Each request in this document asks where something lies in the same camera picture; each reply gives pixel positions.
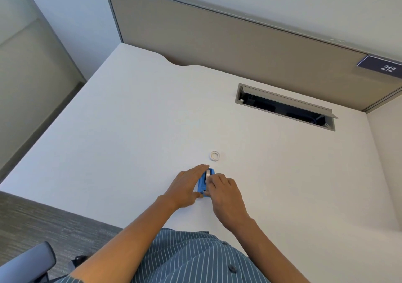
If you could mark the grey chair armrest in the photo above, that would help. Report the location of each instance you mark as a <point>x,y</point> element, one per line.
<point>26,265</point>

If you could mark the person's right fingers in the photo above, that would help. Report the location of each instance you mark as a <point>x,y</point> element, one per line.
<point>218,181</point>

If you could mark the person's right forearm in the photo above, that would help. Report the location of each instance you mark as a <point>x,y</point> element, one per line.
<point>267,253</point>

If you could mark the person's left thumb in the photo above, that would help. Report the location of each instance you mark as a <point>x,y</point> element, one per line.
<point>197,195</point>

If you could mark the person's right hand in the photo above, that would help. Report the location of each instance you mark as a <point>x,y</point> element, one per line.
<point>226,201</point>

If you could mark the dark number sign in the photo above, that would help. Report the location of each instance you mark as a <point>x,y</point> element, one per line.
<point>381,67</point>

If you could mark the person's left hand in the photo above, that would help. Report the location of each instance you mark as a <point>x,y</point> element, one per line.
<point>182,187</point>

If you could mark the white tape roll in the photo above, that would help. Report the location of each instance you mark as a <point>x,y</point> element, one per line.
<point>214,156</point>

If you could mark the striped blue shirt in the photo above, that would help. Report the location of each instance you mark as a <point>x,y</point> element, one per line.
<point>188,257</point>

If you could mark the person's left forearm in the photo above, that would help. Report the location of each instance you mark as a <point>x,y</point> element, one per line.
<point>125,243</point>

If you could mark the beige desk partition panel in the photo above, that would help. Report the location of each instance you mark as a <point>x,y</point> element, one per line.
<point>238,45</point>

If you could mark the blue tape dispenser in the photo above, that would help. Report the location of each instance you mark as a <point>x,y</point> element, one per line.
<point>204,182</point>

